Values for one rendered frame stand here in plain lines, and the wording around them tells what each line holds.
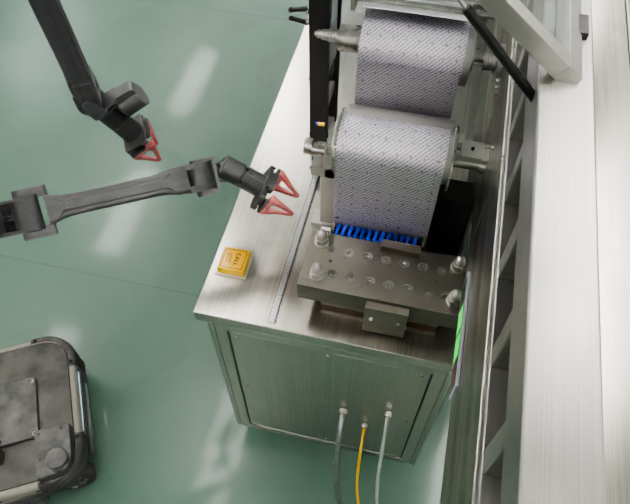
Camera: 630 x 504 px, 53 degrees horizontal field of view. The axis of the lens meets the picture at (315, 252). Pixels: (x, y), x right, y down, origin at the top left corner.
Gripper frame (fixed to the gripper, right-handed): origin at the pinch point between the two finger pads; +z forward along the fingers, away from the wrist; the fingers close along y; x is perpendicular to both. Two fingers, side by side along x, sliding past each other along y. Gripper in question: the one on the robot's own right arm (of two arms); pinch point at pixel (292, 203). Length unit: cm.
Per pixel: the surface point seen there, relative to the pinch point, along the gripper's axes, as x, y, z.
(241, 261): -18.3, 10.2, -2.7
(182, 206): -129, -70, -10
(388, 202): 17.8, 0.2, 16.3
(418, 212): 20.0, 0.2, 23.4
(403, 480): -70, 29, 92
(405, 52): 36.4, -24.3, 2.8
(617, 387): 62, 51, 34
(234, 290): -20.4, 17.6, -1.3
